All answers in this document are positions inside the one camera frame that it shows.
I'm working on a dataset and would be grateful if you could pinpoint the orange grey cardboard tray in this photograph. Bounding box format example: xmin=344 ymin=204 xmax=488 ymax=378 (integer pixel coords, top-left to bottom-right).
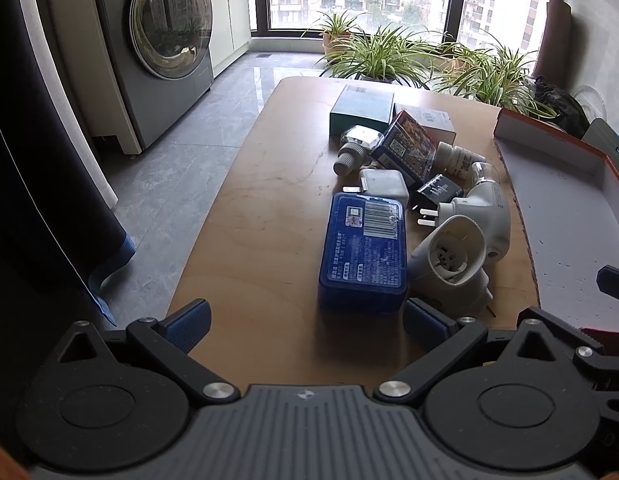
xmin=494 ymin=110 xmax=619 ymax=332

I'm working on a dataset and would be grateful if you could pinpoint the white fan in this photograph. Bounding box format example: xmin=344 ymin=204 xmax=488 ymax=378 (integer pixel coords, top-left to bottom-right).
xmin=573 ymin=84 xmax=607 ymax=122

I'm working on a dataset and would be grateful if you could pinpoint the spider plant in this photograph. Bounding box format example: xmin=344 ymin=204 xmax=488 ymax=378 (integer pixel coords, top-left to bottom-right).
xmin=316 ymin=10 xmax=360 ymax=55
xmin=432 ymin=41 xmax=558 ymax=119
xmin=320 ymin=25 xmax=436 ymax=89

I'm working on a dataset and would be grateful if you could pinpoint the spider plant front left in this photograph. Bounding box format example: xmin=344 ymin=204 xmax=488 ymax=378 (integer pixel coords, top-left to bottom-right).
xmin=320 ymin=25 xmax=436 ymax=89

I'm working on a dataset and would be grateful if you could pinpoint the white power adapter box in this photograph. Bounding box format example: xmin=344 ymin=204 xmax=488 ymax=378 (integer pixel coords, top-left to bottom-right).
xmin=394 ymin=104 xmax=457 ymax=145

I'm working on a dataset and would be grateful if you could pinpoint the white oval plug-in socket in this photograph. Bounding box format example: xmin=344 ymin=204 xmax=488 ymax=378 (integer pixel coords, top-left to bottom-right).
xmin=407 ymin=214 xmax=493 ymax=318

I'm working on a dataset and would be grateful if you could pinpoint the teal cardboard box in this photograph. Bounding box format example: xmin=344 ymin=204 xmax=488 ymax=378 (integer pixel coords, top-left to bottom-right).
xmin=329 ymin=86 xmax=394 ymax=136

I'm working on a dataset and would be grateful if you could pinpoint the spider plant front right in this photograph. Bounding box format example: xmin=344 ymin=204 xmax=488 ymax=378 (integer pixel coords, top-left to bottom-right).
xmin=432 ymin=41 xmax=558 ymax=119

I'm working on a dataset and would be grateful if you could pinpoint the white square charger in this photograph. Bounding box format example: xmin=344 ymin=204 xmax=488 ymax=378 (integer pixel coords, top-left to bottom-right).
xmin=342 ymin=168 xmax=409 ymax=209

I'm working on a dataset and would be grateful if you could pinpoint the brown rolled mat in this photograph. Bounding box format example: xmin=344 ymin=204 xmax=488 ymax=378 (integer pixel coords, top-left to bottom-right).
xmin=533 ymin=0 xmax=572 ymax=87

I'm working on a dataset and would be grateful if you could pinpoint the spider plant back left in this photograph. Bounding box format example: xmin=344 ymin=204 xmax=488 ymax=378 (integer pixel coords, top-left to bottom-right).
xmin=316 ymin=10 xmax=360 ymax=55

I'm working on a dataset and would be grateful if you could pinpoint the white pill bottle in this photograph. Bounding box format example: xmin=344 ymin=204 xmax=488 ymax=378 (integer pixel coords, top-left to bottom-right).
xmin=432 ymin=142 xmax=486 ymax=179

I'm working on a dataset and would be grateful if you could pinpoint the colourful card box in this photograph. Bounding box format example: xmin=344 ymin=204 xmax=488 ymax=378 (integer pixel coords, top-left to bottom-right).
xmin=371 ymin=110 xmax=437 ymax=188

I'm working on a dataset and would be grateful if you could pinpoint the black bag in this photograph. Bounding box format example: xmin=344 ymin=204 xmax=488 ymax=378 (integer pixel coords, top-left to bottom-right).
xmin=534 ymin=76 xmax=590 ymax=140

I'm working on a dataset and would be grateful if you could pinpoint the black power adapter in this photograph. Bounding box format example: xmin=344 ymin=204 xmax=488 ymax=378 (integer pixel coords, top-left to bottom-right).
xmin=411 ymin=174 xmax=465 ymax=210

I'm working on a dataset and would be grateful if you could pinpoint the blue plastic case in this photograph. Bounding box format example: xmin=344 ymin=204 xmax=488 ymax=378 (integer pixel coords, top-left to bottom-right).
xmin=318 ymin=192 xmax=408 ymax=316

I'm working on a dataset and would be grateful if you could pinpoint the grey washing machine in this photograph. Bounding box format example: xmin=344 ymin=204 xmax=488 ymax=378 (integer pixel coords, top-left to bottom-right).
xmin=96 ymin=0 xmax=214 ymax=148

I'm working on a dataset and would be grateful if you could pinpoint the cream cabinet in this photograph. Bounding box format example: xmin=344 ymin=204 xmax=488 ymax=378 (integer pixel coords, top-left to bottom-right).
xmin=210 ymin=0 xmax=252 ymax=77

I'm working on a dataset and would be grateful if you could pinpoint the grey folding board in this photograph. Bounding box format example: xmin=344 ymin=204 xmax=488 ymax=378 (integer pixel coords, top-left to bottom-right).
xmin=583 ymin=118 xmax=619 ymax=170

